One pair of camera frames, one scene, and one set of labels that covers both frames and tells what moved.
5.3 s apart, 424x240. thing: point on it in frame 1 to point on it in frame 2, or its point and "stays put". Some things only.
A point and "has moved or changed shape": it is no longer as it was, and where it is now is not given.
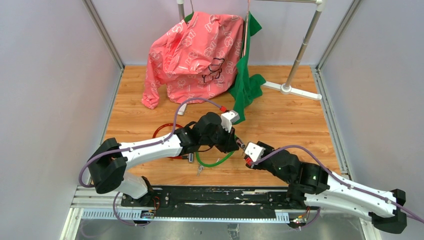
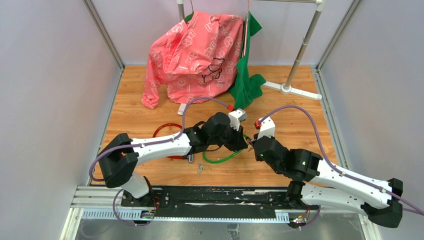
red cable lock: (190, 156) stays put
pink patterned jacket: (197, 59) stays put
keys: (200, 168) stays put
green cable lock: (240, 142) has moved or changed shape
